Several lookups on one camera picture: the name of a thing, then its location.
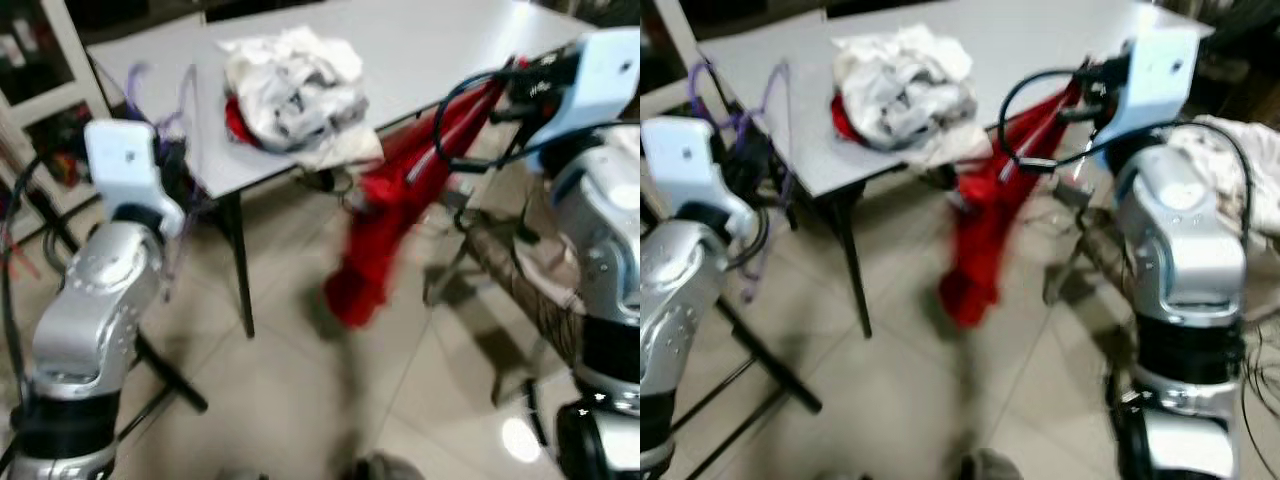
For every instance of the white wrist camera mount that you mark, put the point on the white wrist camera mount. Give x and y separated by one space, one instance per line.
690 160
600 75
1160 75
125 165

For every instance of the white shirt black stripes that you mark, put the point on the white shirt black stripes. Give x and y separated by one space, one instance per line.
1240 170

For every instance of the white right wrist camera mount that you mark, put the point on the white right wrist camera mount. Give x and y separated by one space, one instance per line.
600 75
1160 75

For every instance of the grey folding table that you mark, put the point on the grey folding table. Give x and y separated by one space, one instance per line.
855 270
240 260

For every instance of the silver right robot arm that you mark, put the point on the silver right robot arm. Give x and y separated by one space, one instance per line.
1180 230
600 230

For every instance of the red knit garment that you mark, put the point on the red knit garment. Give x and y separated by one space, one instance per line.
985 230
380 230

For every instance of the white grey crumpled garment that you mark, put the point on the white grey crumpled garment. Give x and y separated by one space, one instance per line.
900 90
290 90

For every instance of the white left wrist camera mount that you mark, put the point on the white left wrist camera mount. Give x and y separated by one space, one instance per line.
125 165
690 160

